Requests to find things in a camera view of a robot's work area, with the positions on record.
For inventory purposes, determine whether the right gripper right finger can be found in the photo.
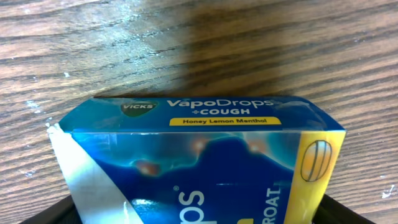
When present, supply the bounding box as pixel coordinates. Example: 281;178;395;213
312;194;375;224

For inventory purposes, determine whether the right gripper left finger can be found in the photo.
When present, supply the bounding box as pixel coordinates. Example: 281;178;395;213
20;195;82;224

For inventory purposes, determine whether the blue Vicks VapoDrops box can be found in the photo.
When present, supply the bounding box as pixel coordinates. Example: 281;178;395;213
47;96;346;224

